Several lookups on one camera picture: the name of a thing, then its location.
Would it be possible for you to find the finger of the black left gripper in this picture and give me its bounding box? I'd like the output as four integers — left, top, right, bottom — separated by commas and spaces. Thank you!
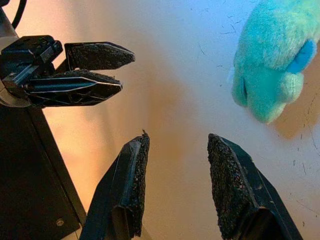
24, 69, 124, 109
56, 41, 136, 74

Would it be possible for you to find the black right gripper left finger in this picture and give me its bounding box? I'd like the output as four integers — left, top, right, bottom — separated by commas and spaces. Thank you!
79, 129, 151, 240

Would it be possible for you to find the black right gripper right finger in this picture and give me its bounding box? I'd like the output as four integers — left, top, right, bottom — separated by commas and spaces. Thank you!
207, 133, 305, 240

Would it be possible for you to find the black metal panel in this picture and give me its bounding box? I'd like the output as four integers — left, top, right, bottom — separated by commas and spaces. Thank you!
0, 103, 87, 240

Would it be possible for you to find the teal plush toy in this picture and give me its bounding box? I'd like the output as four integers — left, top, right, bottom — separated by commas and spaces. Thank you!
231, 0, 320, 125

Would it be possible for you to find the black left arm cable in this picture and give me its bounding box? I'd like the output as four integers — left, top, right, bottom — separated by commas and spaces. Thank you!
11, 0, 28, 30

